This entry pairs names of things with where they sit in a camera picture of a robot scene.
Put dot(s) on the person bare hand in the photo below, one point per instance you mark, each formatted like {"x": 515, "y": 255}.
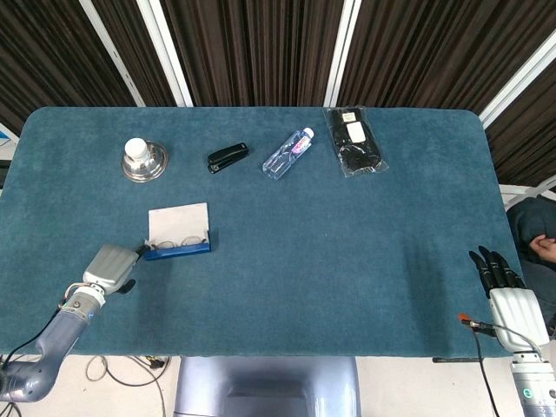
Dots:
{"x": 546, "y": 248}

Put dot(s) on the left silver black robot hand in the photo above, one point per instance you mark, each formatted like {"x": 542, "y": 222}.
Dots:
{"x": 108, "y": 267}

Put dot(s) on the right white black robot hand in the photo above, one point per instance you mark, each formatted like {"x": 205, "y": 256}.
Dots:
{"x": 519, "y": 313}

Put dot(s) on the blue printed glasses case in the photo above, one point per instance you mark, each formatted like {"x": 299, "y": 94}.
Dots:
{"x": 178, "y": 219}

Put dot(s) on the eyeglasses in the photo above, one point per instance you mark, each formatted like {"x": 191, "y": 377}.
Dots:
{"x": 189, "y": 240}

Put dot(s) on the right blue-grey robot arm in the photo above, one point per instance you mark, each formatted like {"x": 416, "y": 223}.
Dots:
{"x": 534, "y": 386}

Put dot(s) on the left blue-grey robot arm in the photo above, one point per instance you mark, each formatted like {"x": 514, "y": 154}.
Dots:
{"x": 61, "y": 339}

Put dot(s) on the person in dark clothes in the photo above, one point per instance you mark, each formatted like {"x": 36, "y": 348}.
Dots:
{"x": 527, "y": 221}

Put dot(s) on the stainless steel bowl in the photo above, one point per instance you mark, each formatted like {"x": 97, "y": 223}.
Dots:
{"x": 150, "y": 167}

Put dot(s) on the small white capped bottle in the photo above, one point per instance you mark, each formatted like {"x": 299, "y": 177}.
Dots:
{"x": 135, "y": 148}

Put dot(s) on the black stapler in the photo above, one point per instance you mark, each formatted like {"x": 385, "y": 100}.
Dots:
{"x": 228, "y": 156}

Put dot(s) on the blue white sign board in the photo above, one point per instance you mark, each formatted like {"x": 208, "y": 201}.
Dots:
{"x": 6, "y": 139}

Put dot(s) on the teal table mat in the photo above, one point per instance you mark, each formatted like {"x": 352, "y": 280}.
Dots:
{"x": 282, "y": 278}

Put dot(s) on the blue-grey robot torso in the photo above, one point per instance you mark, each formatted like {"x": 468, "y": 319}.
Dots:
{"x": 267, "y": 386}

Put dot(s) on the clear plastic water bottle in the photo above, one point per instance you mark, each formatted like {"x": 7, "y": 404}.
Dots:
{"x": 284, "y": 154}

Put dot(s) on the black socks in plastic bag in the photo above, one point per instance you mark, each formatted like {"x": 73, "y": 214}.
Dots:
{"x": 356, "y": 147}

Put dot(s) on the white frame post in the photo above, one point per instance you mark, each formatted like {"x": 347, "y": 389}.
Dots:
{"x": 167, "y": 52}
{"x": 341, "y": 56}
{"x": 517, "y": 82}
{"x": 113, "y": 52}

